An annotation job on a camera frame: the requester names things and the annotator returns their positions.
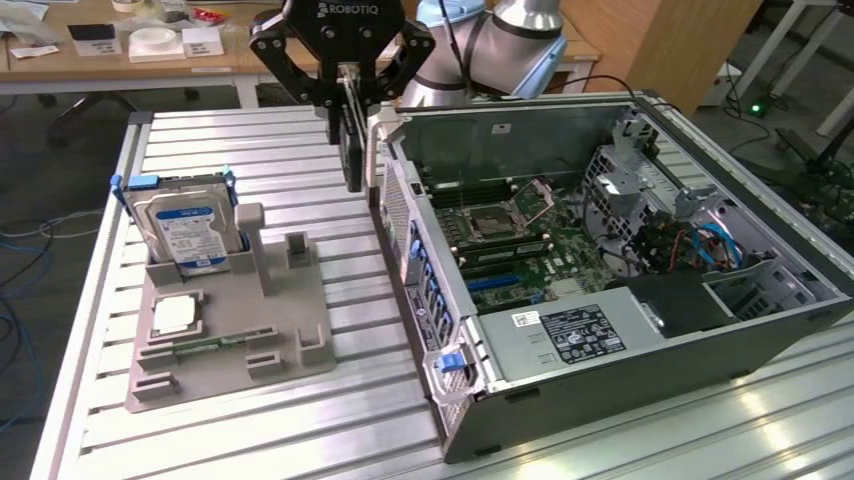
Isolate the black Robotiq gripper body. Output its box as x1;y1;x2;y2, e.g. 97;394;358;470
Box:
279;0;409;109

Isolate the small white labelled box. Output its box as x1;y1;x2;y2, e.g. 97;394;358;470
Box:
181;27;225;58

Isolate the white tape roll box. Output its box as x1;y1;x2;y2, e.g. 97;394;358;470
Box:
127;27;189;64

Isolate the black and white box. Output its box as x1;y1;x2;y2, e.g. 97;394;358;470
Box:
66;22;126;57

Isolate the wooden desk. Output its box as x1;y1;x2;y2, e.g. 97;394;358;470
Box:
0;0;602;96

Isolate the blue plastic disk caddy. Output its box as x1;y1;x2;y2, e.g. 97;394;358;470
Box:
110;168;243;261

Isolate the metal socket cover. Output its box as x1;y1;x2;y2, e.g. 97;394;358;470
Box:
508;178;560;219

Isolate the CPU socket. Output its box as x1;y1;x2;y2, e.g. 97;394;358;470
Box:
466;202;520;242

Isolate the hard disk with blue label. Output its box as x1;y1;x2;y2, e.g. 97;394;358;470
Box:
130;185;246;276

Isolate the RAM stick with black chips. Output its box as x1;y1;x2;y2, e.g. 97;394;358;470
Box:
458;239;546;267

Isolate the wooden cabinet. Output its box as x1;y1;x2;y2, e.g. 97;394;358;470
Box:
586;0;766;114

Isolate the perforated metal disk bay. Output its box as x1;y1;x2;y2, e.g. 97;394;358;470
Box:
584;144;684;242

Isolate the blue expansion slot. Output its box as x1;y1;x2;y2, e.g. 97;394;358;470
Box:
466;273;526;294

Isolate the green motherboard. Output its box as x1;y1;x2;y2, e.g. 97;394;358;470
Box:
426;172;624;314

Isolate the silver CPU chip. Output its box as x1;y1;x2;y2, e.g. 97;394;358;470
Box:
151;296;203;334

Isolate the green RAM stick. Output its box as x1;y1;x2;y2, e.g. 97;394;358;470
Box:
174;335;251;357

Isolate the grey power supply unit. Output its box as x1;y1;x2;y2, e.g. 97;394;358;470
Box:
477;287;669;382

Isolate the grey parts rack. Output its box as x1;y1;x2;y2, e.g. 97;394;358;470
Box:
126;202;338;415

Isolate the black open PC case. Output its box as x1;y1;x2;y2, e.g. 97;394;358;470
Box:
365;89;854;464

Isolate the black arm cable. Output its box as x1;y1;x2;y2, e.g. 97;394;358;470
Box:
437;0;477;94

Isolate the red wire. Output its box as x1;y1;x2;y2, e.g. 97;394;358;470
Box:
670;224;710;272

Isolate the white table frame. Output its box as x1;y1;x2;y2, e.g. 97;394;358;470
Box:
733;0;854;137

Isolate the blue wire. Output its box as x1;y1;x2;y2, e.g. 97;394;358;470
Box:
693;222;746;274

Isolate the blue floor cable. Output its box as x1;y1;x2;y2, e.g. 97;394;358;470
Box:
0;209;57;432

